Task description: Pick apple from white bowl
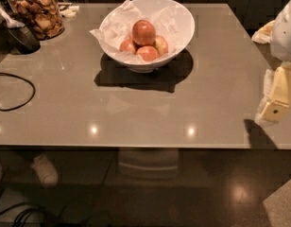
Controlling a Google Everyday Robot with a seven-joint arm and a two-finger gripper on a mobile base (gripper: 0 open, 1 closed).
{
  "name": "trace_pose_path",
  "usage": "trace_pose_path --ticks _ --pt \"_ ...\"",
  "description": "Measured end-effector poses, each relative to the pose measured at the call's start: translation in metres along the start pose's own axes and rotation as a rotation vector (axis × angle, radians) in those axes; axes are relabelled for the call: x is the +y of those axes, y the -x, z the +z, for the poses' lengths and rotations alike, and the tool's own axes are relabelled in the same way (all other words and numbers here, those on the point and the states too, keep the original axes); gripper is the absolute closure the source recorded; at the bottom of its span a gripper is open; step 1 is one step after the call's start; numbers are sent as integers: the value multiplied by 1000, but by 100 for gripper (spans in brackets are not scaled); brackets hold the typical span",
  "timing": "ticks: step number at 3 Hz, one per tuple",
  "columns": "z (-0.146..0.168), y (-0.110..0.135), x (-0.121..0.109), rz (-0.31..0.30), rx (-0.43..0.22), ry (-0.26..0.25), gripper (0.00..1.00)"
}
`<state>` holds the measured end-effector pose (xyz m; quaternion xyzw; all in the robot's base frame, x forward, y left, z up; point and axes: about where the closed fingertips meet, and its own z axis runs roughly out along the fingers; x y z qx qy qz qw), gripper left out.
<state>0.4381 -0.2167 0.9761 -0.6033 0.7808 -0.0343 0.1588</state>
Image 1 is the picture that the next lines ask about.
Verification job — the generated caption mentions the black cable loop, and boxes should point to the black cable loop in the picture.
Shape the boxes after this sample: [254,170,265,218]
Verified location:
[0,71,37,113]

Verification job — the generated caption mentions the crumpled yellow cloth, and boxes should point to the crumpled yellow cloth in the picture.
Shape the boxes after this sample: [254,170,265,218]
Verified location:
[251,21,275,44]

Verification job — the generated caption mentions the black round appliance base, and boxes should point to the black round appliance base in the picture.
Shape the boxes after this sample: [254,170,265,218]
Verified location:
[8,26,41,54]

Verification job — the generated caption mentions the glass jar of dried chips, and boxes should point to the glass jar of dried chips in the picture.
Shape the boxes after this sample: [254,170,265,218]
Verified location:
[8,0,64,40]

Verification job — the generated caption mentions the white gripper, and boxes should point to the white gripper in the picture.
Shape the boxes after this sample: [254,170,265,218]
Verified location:
[260,0,291,122]

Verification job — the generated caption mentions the red apple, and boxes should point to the red apple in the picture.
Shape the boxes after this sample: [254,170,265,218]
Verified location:
[136,45,159,61]
[131,20,156,46]
[154,35,168,56]
[119,38,137,54]

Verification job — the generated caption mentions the white ceramic bowl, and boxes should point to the white ceramic bowl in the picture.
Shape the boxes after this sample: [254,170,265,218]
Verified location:
[98,0,196,74]

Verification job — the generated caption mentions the white paper bowl liner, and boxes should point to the white paper bowl liner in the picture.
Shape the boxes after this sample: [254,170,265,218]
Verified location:
[90,0,180,65]

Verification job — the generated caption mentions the white shoe under table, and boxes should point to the white shoe under table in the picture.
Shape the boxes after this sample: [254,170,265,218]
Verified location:
[31,154,59,187]

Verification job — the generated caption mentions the floor cables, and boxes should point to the floor cables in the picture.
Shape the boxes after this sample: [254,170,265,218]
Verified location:
[0,201,47,227]

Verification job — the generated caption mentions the small white packets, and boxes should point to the small white packets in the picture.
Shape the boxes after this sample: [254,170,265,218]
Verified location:
[59,4,79,18]

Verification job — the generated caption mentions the silver scoop handle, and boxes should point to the silver scoop handle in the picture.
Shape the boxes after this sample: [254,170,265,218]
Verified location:
[0,6,25,28]

